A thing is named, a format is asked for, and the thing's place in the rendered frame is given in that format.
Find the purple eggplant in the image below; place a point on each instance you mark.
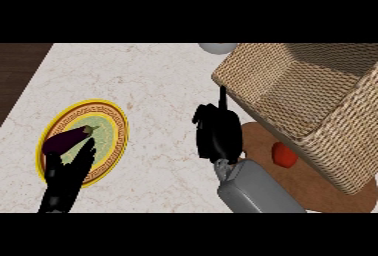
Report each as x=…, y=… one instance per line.
x=67, y=140

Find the yellow patterned round plate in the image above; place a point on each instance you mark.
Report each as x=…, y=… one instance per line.
x=105, y=133

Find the tan wicker basket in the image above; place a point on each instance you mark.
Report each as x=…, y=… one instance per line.
x=305, y=110

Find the red bell pepper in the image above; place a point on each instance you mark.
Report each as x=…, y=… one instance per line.
x=284, y=155

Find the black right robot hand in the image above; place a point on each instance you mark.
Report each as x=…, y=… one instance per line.
x=216, y=133

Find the pale grey round object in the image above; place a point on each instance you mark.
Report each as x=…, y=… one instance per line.
x=216, y=47

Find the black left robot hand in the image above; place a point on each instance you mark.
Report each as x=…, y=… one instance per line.
x=64, y=180

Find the brown wooden cutting board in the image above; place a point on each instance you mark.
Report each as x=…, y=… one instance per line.
x=325, y=190

